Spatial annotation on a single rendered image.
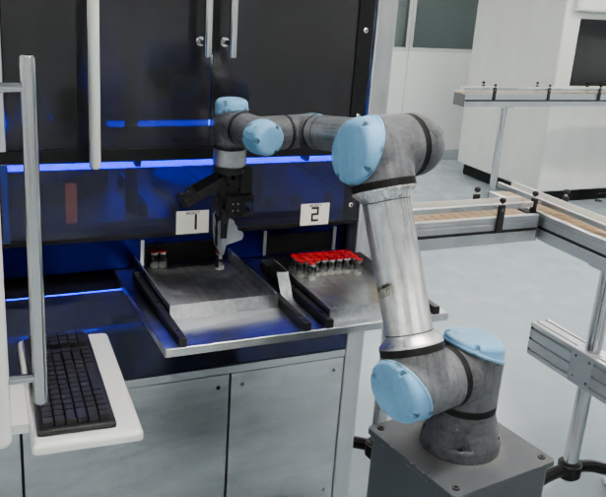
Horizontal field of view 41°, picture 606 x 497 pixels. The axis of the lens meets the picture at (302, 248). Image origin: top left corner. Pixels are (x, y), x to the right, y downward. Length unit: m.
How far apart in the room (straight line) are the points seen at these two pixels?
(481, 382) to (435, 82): 6.50
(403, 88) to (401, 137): 6.29
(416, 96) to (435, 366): 6.47
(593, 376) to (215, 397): 1.20
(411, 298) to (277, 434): 1.10
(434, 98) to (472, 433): 6.50
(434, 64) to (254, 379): 5.85
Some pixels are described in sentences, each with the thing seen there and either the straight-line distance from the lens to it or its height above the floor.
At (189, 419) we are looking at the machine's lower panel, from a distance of 2.28.
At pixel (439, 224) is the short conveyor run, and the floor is 0.93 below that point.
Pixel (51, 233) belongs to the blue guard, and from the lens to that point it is 1.98.
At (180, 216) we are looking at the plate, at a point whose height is 1.04.
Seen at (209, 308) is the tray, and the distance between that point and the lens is 1.84.
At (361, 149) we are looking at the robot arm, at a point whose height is 1.35.
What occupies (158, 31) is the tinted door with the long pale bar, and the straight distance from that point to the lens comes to 1.94.
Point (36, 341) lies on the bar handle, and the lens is 1.46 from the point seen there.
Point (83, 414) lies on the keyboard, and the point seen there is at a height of 0.83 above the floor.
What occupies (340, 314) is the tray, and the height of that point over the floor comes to 0.90.
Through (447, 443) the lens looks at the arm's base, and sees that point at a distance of 1.56.
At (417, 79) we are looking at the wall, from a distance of 7.77.
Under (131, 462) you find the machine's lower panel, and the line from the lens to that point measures 2.30.
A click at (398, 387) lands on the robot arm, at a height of 0.97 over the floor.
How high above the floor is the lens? 1.63
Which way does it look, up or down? 19 degrees down
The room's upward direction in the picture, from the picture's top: 4 degrees clockwise
